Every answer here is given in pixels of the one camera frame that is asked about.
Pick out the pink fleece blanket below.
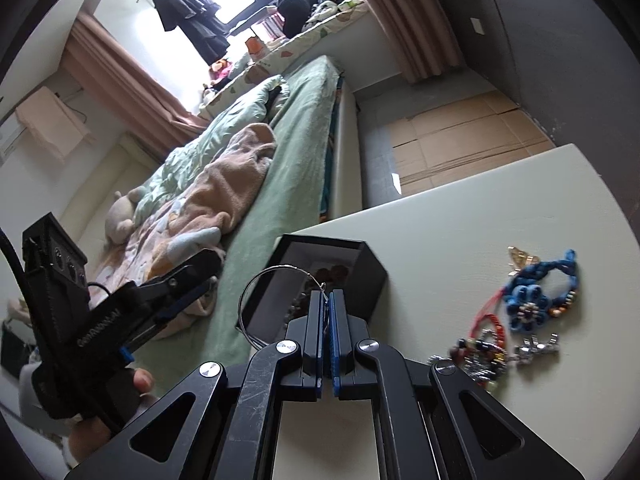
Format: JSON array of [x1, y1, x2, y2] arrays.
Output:
[[149, 122, 279, 273]]

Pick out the silver wire hoop bracelet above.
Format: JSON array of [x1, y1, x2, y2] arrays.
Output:
[[237, 265, 329, 349]]

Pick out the black storage bin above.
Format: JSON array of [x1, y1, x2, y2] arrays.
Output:
[[0, 317, 37, 377]]

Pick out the flattened cardboard sheets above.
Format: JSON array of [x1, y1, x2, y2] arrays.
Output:
[[387, 90, 557, 197]]

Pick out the black bag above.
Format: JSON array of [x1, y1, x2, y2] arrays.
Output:
[[276, 0, 319, 39]]

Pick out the bed with green sheet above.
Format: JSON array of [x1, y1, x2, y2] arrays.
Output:
[[132, 54, 364, 378]]

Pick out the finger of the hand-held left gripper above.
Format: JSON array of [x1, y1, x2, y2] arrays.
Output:
[[121, 282, 217, 357], [137, 248, 224, 312]]

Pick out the white plush toy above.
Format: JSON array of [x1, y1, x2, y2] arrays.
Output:
[[104, 189, 147, 247]]

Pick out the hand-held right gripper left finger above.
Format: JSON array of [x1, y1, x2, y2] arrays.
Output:
[[65, 290, 326, 480]]

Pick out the printed window seat cushion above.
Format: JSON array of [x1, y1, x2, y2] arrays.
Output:
[[199, 0, 370, 117]]

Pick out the pink towel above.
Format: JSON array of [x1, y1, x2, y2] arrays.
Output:
[[14, 85, 95, 165]]

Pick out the blue knitted flower bracelet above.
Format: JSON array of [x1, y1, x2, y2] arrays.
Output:
[[502, 248, 582, 337]]

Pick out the brown plush toy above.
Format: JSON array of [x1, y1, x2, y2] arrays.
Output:
[[206, 57, 237, 87]]

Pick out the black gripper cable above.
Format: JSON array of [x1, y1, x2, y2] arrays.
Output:
[[0, 226, 28, 306]]

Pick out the multicolour beaded bracelet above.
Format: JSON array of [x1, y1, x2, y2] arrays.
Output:
[[427, 336, 513, 392]]

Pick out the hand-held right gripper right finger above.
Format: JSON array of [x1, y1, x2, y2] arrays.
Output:
[[327, 290, 587, 480]]

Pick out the light green duvet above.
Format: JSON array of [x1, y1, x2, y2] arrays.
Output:
[[131, 74, 292, 223]]

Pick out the white air conditioner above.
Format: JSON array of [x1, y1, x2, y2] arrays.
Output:
[[0, 109, 32, 162]]

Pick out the printed pastel quilt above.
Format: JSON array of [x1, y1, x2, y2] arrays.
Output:
[[92, 199, 227, 333]]

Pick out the brown curtain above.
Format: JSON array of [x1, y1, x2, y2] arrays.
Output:
[[339, 0, 464, 86], [62, 12, 215, 137]]

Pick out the brown beaded bracelet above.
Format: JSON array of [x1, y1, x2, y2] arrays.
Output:
[[314, 264, 351, 286]]

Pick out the red cord bracelet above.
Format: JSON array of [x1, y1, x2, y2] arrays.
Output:
[[467, 287, 512, 357]]

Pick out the silver charm ornament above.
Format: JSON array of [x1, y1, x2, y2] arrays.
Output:
[[514, 331, 561, 367]]

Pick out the person's left hand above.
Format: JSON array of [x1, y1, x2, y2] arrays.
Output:
[[66, 367, 159, 462]]

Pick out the hanging black clothes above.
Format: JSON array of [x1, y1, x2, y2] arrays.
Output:
[[149, 0, 232, 67]]

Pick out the black jewelry box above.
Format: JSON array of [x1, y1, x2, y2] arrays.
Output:
[[234, 233, 389, 349]]

